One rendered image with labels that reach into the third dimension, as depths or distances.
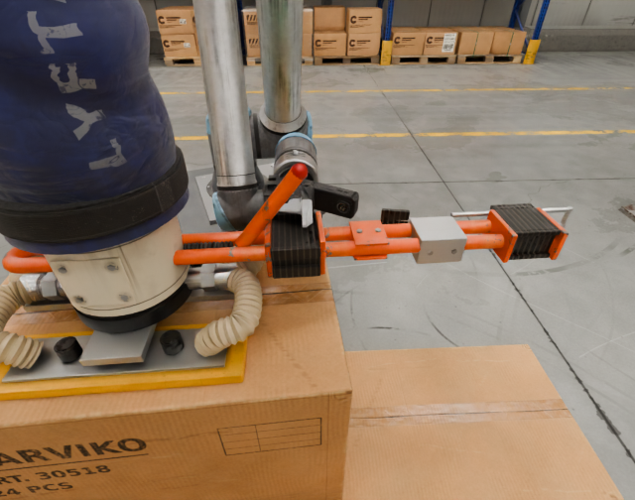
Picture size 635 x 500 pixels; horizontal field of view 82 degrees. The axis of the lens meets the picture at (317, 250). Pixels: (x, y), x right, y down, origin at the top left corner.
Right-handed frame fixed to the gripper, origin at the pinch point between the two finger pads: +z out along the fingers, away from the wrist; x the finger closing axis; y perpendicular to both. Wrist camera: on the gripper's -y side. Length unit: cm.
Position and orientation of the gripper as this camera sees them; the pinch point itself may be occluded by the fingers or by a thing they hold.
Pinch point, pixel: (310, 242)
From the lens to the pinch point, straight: 55.2
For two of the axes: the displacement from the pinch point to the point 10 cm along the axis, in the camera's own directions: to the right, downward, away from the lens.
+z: 0.5, 6.0, -8.0
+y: -10.0, 0.3, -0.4
